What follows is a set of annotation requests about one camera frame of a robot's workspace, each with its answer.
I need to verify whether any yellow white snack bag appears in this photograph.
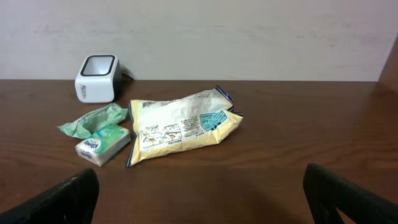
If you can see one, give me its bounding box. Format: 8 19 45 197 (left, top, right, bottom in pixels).
126 85 244 167

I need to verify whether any light green wrapper pack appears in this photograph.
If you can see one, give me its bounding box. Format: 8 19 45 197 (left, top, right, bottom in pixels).
58 103 128 139

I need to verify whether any teal Kleenex tissue pack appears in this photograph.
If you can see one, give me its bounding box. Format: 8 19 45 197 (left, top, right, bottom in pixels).
75 124 131 167

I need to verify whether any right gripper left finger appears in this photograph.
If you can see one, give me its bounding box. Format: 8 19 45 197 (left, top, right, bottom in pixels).
1 168 100 224

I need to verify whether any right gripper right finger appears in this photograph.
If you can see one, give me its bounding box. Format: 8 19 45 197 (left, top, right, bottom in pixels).
303 163 397 223

